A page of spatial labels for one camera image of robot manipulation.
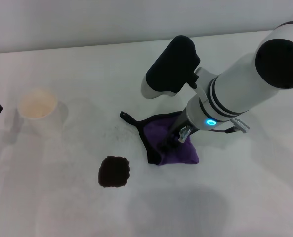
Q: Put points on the purple rag with black trim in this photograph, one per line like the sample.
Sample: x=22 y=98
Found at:
x=156 y=133

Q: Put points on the white paper cup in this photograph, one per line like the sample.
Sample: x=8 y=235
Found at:
x=37 y=103

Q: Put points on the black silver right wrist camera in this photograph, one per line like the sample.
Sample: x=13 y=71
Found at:
x=171 y=64

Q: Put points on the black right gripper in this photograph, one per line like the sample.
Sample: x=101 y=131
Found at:
x=179 y=129

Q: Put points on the black water stain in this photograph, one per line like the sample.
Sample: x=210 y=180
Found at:
x=114 y=171

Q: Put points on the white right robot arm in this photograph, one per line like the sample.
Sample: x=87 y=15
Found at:
x=240 y=84

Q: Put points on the clear network plug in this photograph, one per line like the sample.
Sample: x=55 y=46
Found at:
x=184 y=134

